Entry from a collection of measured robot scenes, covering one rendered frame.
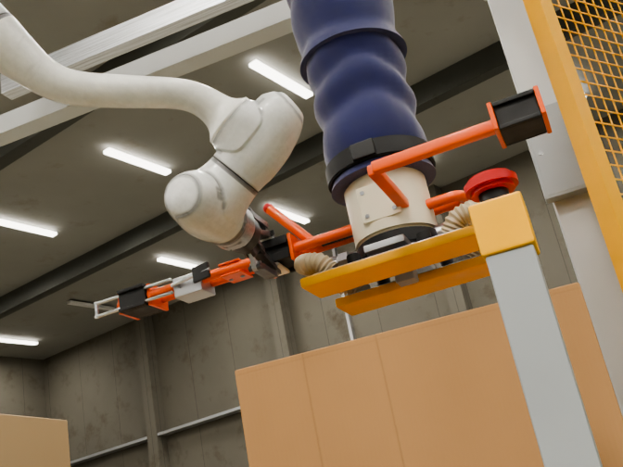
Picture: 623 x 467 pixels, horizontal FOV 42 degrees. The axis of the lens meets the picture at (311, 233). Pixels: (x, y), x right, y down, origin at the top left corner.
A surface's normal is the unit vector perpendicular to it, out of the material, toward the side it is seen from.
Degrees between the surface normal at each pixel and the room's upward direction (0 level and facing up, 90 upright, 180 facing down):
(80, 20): 180
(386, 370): 90
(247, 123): 104
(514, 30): 90
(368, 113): 87
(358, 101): 74
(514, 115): 90
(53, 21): 180
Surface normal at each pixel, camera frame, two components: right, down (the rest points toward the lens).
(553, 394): -0.35, -0.28
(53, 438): 0.80, -0.35
